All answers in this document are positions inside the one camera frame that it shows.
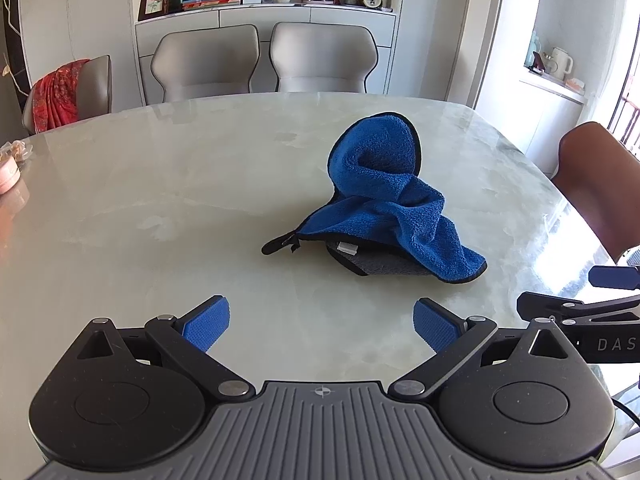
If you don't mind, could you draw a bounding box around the clear plastic bag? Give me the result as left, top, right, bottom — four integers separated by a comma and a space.
0, 140, 33, 163

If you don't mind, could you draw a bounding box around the stack of books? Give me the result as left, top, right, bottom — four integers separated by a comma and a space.
182, 0, 242, 11

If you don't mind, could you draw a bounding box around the red patterned cloth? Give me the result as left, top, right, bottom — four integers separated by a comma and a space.
27, 59, 91, 135

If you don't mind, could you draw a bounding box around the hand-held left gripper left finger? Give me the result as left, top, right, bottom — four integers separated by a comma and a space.
65, 296, 256, 402

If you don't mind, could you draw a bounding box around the grey dining chair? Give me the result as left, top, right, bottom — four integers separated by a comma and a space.
150, 24, 262, 103
269, 21, 378, 94

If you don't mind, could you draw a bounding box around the pale green vase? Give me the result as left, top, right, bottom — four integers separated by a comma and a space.
525, 30, 543, 68

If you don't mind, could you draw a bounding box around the white kettle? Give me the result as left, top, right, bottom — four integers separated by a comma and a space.
542, 47, 574, 80

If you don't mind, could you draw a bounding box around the grey chair with red cloth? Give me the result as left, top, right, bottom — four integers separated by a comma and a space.
22, 54, 113, 136

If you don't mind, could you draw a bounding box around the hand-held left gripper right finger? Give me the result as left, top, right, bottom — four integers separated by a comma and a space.
387, 297, 576, 402

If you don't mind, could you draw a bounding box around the blue towel with black trim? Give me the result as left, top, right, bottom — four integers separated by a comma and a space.
261, 111, 488, 286

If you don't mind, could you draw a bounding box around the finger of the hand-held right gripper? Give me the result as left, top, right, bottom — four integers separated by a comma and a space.
517, 291, 640, 331
589, 265, 640, 291

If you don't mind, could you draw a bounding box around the brown leather chair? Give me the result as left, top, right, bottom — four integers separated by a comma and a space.
550, 121, 640, 265

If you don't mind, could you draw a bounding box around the dark picture frame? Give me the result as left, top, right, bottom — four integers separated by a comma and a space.
138, 0, 171, 22

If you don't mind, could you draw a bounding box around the white side counter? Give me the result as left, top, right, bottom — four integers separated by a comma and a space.
517, 67, 588, 181

